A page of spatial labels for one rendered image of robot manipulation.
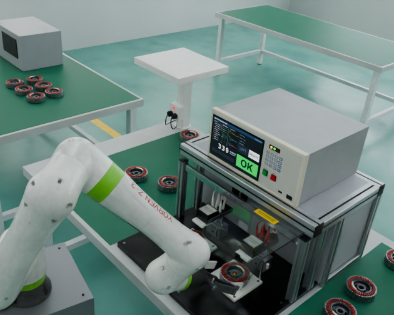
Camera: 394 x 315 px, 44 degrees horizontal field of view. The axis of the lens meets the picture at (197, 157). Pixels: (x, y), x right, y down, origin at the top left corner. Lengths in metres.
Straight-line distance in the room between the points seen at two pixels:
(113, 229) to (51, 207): 0.94
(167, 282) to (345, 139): 0.79
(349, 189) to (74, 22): 5.20
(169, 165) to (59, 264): 0.93
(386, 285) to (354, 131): 0.63
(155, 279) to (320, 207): 0.62
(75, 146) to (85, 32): 5.42
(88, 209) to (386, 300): 1.27
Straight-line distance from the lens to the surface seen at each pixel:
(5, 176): 3.92
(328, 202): 1.75
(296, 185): 1.64
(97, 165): 1.30
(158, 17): 7.32
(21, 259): 1.34
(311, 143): 1.66
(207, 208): 1.94
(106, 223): 2.12
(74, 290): 1.74
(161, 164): 2.53
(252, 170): 1.75
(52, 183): 1.17
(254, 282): 1.85
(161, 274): 1.46
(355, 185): 1.89
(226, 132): 1.79
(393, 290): 2.06
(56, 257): 1.86
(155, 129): 2.89
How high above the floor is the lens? 2.06
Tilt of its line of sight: 30 degrees down
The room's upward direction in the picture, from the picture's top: 5 degrees clockwise
